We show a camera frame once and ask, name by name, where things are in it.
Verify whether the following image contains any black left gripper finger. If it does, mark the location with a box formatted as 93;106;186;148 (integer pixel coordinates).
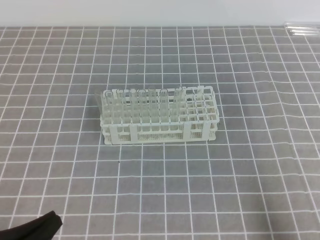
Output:
0;210;63;240

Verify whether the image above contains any clear glass test tube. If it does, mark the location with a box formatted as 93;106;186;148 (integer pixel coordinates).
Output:
170;86;183;123

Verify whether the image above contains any white plastic test tube rack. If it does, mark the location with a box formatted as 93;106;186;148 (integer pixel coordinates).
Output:
100;85;220;145

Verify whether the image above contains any grey checkered tablecloth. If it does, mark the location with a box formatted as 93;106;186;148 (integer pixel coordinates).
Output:
0;26;320;240

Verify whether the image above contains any spare glass tubes far corner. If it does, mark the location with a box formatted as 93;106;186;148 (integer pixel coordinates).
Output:
284;21;320;37

